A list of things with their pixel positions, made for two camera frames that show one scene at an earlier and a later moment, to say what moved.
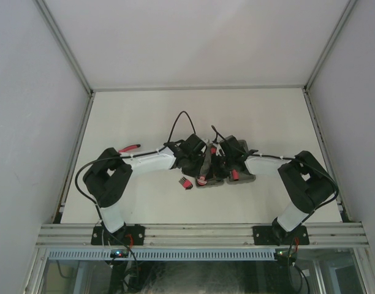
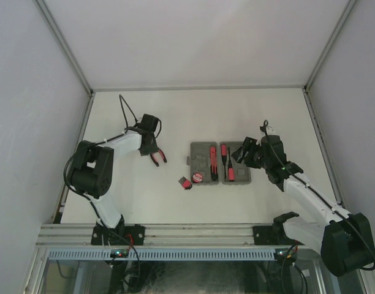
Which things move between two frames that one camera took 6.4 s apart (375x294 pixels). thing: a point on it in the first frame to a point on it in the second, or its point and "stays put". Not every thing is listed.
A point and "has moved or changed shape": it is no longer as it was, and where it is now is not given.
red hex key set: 186,184 stays put
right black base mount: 276,235 stays put
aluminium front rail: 342,234 stays put
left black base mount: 137,233 stays put
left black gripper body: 192,168 to 152,147
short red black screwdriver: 235,174 has moved or changed shape
